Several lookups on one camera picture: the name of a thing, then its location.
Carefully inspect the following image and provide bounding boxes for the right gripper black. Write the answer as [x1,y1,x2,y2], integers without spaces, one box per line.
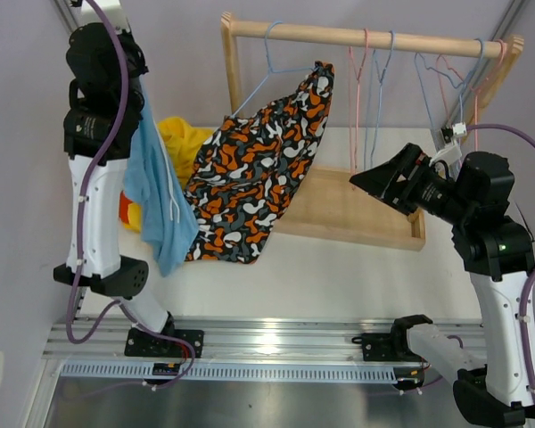
[350,144,474,226]

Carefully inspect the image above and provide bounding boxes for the pink wire hanger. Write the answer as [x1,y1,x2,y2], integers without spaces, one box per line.
[434,39,507,145]
[347,28,369,175]

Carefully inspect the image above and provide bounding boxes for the yellow shorts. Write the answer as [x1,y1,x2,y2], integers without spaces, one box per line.
[123,117,214,233]

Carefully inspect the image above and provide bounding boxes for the orange red shorts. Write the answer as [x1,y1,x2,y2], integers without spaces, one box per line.
[119,192,132,227]

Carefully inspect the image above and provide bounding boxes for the light blue shorts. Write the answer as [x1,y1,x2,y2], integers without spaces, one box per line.
[123,92,199,276]

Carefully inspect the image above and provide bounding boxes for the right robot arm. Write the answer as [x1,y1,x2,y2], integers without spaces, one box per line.
[350,144,535,427]

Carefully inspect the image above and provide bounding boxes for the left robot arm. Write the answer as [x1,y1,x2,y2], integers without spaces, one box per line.
[53,22,176,357]

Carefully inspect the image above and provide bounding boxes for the black orange camouflage shorts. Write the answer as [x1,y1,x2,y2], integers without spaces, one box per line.
[185,62,335,264]

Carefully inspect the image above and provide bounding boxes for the wooden clothes rack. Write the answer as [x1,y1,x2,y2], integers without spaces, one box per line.
[220,12,524,251]

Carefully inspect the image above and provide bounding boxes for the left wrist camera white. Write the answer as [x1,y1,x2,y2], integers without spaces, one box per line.
[69,0,131,35]

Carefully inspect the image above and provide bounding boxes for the aluminium frame post left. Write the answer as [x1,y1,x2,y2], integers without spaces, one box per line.
[50,0,79,34]

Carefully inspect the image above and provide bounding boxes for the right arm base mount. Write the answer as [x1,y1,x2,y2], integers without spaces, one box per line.
[351,332,422,363]

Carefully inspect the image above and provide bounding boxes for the blue wire hanger far left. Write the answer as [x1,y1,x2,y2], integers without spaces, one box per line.
[231,21,315,118]

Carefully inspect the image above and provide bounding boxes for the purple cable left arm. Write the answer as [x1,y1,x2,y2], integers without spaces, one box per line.
[65,0,197,391]

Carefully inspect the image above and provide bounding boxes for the aluminium mounting rail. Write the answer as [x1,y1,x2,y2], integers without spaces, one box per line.
[42,318,496,360]

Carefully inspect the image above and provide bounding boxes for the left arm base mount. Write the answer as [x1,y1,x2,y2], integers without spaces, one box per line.
[124,328,205,358]

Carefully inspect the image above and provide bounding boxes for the slotted cable duct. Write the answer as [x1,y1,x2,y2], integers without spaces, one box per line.
[61,360,398,384]

